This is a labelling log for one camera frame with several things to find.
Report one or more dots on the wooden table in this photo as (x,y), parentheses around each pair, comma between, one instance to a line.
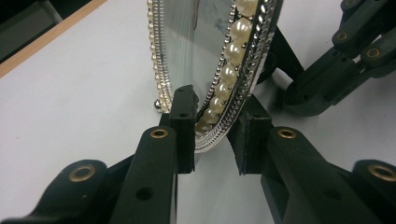
(46,39)

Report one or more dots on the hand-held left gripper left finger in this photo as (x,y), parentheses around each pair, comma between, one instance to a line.
(149,180)

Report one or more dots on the oval pearl-framed mirror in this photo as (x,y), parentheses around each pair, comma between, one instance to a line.
(202,37)

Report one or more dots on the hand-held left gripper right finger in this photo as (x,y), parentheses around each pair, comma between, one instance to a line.
(295,174)

